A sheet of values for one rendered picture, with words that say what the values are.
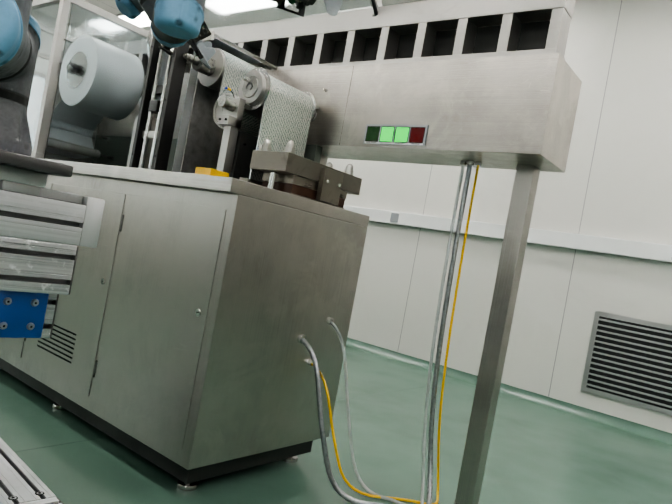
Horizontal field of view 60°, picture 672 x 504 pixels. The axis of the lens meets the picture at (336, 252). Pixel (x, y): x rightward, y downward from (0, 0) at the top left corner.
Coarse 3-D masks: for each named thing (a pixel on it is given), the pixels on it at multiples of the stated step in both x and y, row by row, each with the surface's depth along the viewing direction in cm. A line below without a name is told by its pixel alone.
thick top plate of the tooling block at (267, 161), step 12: (252, 156) 188; (264, 156) 185; (276, 156) 182; (288, 156) 179; (300, 156) 183; (252, 168) 188; (264, 168) 184; (276, 168) 181; (288, 168) 180; (300, 168) 184; (312, 168) 188; (312, 180) 191; (348, 180) 204; (360, 180) 210; (348, 192) 208
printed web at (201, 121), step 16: (240, 64) 216; (224, 80) 210; (240, 80) 215; (272, 80) 197; (208, 96) 223; (272, 96) 197; (288, 96) 203; (304, 96) 211; (192, 112) 218; (208, 112) 224; (256, 112) 208; (304, 112) 210; (192, 128) 219; (208, 128) 225; (240, 128) 206; (256, 128) 210; (192, 144) 220; (208, 144) 226; (192, 160) 222; (208, 160) 227
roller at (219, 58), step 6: (216, 54) 212; (222, 54) 210; (216, 60) 211; (222, 60) 209; (216, 66) 211; (222, 66) 209; (198, 72) 217; (216, 72) 211; (222, 72) 209; (204, 78) 214; (210, 78) 212; (216, 78) 210; (204, 84) 214; (210, 84) 212; (216, 84) 212; (216, 90) 217
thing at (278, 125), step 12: (264, 108) 195; (276, 108) 199; (264, 120) 196; (276, 120) 200; (288, 120) 204; (300, 120) 209; (264, 132) 196; (276, 132) 201; (288, 132) 205; (300, 132) 210; (276, 144) 202; (300, 144) 211
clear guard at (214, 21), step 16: (208, 0) 260; (224, 0) 254; (240, 0) 249; (256, 0) 244; (320, 0) 226; (352, 0) 218; (368, 0) 214; (208, 16) 267; (224, 16) 261; (240, 16) 256; (256, 16) 250; (272, 16) 246; (288, 16) 241; (304, 16) 236
